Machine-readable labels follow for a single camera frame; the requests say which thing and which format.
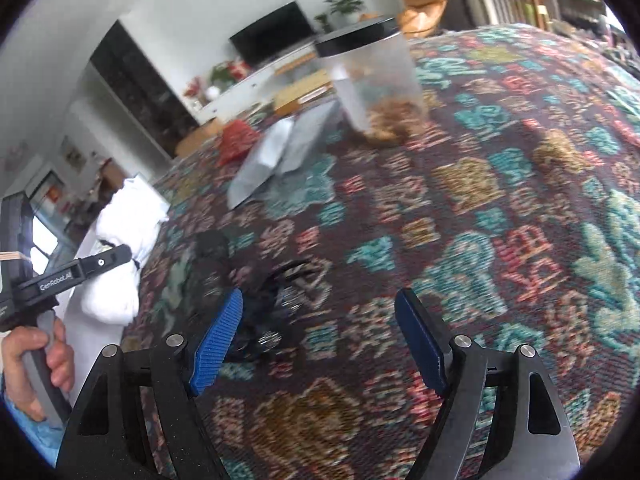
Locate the white tv cabinet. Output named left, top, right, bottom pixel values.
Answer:
left=191, top=42, right=320, bottom=126

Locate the black display cabinet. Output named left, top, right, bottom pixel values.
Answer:
left=90, top=21, right=198, bottom=159

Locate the green potted plant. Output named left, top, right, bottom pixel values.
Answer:
left=326, top=0, right=367, bottom=26

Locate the clear jar black lid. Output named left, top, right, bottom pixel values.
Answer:
left=314, top=16, right=427, bottom=146

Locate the orange lounge chair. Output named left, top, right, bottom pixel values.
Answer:
left=397, top=0, right=448, bottom=38

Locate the flat yellow cardboard box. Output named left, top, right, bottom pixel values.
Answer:
left=273, top=70, right=333, bottom=117

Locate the person's left hand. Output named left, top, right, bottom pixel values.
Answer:
left=1, top=318, right=75, bottom=422

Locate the small dark potted plant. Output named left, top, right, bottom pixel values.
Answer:
left=314, top=13, right=333, bottom=34

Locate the grey plastic mailer bag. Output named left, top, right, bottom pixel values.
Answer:
left=227, top=98, right=340, bottom=210

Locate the brown cardboard box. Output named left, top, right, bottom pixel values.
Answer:
left=176, top=118, right=224, bottom=158

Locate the red patterned pouch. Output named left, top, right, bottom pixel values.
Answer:
left=217, top=119, right=262, bottom=167

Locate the black television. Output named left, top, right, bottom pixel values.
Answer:
left=230, top=1, right=314, bottom=68

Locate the colourful woven table cloth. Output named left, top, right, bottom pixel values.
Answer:
left=122, top=26, right=639, bottom=479

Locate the white soft bundle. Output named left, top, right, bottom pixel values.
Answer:
left=79, top=176, right=169, bottom=326

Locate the red flowers white vase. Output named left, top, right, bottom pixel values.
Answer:
left=182, top=77, right=221, bottom=108

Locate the white storage box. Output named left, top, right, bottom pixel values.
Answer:
left=49, top=179, right=172, bottom=406

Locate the black bag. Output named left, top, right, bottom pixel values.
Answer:
left=182, top=230, right=320, bottom=362

